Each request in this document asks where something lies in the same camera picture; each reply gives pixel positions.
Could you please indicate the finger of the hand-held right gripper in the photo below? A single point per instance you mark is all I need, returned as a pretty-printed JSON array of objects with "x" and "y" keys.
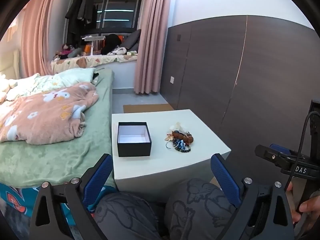
[
  {"x": 272, "y": 157},
  {"x": 282, "y": 150}
]

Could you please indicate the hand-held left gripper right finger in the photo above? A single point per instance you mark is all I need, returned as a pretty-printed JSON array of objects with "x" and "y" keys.
[{"x": 225, "y": 177}]

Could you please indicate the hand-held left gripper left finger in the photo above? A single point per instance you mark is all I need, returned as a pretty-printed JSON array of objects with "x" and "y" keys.
[{"x": 98, "y": 175}]

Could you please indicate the black cardboard box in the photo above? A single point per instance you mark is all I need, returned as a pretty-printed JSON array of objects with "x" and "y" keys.
[{"x": 133, "y": 150}]

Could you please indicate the pile of mixed jewelry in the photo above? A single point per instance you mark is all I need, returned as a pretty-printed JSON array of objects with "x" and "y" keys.
[{"x": 181, "y": 137}]

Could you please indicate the person's right hand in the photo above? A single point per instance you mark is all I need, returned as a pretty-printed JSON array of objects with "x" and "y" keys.
[{"x": 310, "y": 207}]

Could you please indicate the person's right leg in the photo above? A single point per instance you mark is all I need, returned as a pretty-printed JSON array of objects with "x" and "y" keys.
[{"x": 197, "y": 210}]

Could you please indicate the person's leg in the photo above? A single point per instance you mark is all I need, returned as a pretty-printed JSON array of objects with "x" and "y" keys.
[
  {"x": 125, "y": 217},
  {"x": 197, "y": 210}
]

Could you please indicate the person's left leg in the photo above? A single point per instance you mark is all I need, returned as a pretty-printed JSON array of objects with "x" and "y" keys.
[{"x": 125, "y": 217}]

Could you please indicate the green bed sheet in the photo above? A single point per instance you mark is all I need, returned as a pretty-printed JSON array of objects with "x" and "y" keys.
[{"x": 50, "y": 160}]

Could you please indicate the white side table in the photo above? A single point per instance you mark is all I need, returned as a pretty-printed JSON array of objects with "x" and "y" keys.
[{"x": 175, "y": 162}]

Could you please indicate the teal printed cloth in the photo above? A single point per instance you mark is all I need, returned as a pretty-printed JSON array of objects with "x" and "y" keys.
[{"x": 22, "y": 200}]

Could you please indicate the pink duck print blanket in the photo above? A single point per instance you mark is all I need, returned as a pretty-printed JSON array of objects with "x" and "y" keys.
[{"x": 42, "y": 117}]

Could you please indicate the brown cardboard sheet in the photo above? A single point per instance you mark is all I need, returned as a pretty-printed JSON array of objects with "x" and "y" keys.
[{"x": 147, "y": 108}]

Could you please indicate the black garment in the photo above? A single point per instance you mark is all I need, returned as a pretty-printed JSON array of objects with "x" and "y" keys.
[{"x": 95, "y": 78}]

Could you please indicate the pale green pillow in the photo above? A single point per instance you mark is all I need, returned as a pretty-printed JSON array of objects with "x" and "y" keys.
[{"x": 67, "y": 78}]

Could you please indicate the floral window seat mat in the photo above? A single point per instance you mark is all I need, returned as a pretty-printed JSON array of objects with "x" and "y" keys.
[{"x": 100, "y": 61}]

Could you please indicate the plush toys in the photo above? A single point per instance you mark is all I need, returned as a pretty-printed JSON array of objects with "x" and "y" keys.
[{"x": 68, "y": 52}]

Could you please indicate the green tissue box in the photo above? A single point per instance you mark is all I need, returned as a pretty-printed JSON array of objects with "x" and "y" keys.
[{"x": 132, "y": 53}]

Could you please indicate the cream plush toy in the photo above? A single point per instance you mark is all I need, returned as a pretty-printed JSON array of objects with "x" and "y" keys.
[{"x": 5, "y": 87}]

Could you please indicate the black bag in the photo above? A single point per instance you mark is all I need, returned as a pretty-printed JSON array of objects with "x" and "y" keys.
[{"x": 111, "y": 43}]

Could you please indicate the white rack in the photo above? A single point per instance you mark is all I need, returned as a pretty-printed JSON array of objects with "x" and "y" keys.
[{"x": 93, "y": 38}]

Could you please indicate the grey pillow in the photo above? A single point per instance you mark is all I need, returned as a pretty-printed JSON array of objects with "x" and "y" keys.
[{"x": 132, "y": 40}]

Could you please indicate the pink curtain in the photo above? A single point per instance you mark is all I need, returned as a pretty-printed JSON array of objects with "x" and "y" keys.
[
  {"x": 152, "y": 42},
  {"x": 40, "y": 30}
]

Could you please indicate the hanging black coat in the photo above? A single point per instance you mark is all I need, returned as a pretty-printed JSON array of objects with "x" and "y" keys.
[{"x": 73, "y": 17}]

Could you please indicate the dark window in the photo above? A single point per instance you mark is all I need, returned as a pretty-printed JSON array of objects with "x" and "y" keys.
[{"x": 117, "y": 10}]

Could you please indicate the hanging grey jacket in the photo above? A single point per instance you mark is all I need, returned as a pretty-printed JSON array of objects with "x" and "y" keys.
[{"x": 88, "y": 5}]

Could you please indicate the white wall socket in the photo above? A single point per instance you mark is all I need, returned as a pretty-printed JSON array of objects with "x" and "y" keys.
[{"x": 172, "y": 79}]

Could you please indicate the dark wall switch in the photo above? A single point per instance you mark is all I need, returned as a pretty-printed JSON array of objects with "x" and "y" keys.
[{"x": 179, "y": 37}]

